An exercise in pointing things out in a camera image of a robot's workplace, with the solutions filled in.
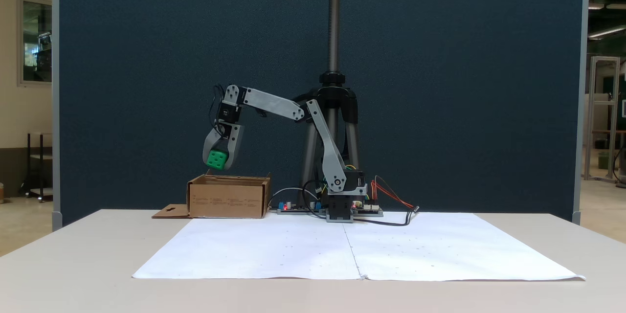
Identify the black camera tripod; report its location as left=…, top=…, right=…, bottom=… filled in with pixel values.
left=292, top=0, right=363, bottom=208

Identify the black base cable bundle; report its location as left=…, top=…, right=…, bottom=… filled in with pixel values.
left=268, top=180, right=327, bottom=219

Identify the grey smooth gripper finger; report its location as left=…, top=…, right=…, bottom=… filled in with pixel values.
left=225, top=148, right=244, bottom=171

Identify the blue circuit board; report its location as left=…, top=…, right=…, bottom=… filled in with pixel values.
left=277, top=200, right=324, bottom=215

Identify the green die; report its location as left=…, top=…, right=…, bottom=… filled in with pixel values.
left=206, top=149, right=229, bottom=171

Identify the black metal cart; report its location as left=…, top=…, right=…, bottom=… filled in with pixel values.
left=19, top=132, right=53, bottom=203

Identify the ceiling light strip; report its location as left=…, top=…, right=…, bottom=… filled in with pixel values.
left=588, top=24, right=626, bottom=40

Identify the circuit board with coloured wires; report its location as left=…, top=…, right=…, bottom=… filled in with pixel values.
left=351, top=201, right=384, bottom=217

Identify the orange red wire bundle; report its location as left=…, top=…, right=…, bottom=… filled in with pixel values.
left=371, top=175, right=416, bottom=210

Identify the aluminium frame rack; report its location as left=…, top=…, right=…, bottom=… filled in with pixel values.
left=583, top=56, right=622, bottom=182

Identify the brown cardboard box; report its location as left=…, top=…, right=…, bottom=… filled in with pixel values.
left=152, top=170, right=272, bottom=219

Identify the long black power cable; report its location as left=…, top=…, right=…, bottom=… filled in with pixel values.
left=353, top=206, right=420, bottom=227

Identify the white paper sheet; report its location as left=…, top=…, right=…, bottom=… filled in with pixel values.
left=344, top=212, right=586, bottom=282
left=132, top=215, right=363, bottom=280

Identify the dark blue partition panel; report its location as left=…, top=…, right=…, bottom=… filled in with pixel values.
left=51, top=0, right=590, bottom=228

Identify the black gripper motor cable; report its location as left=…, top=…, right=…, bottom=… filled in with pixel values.
left=209, top=84, right=226, bottom=138

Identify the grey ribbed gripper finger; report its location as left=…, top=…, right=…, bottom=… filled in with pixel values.
left=202, top=127, right=224, bottom=168

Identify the framed wall window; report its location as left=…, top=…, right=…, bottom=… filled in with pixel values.
left=18, top=0, right=53, bottom=88

